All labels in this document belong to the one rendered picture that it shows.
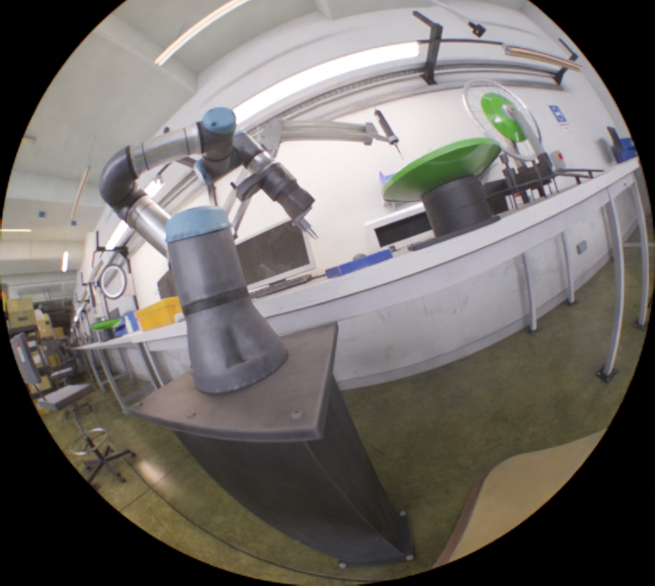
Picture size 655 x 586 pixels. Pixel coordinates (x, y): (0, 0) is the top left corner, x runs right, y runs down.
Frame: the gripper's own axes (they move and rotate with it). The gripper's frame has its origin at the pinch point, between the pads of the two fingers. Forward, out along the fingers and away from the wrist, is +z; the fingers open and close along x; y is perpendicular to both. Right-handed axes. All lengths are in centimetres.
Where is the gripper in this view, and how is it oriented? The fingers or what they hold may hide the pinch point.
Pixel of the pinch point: (316, 238)
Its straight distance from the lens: 46.1
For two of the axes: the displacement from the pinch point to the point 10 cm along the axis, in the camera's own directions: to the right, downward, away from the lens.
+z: 6.7, 7.2, 1.6
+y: 6.1, -6.7, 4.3
